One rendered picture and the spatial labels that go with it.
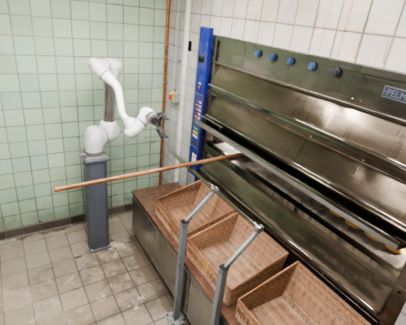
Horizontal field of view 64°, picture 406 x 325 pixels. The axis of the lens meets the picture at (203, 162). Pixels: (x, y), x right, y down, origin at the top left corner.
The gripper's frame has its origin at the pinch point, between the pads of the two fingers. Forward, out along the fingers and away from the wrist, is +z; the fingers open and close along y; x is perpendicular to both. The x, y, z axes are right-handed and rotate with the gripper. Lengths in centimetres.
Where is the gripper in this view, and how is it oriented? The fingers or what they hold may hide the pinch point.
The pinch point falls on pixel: (166, 128)
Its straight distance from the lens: 233.7
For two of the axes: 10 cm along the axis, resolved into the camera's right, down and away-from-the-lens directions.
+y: -1.0, 9.0, 4.2
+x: -8.4, 1.5, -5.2
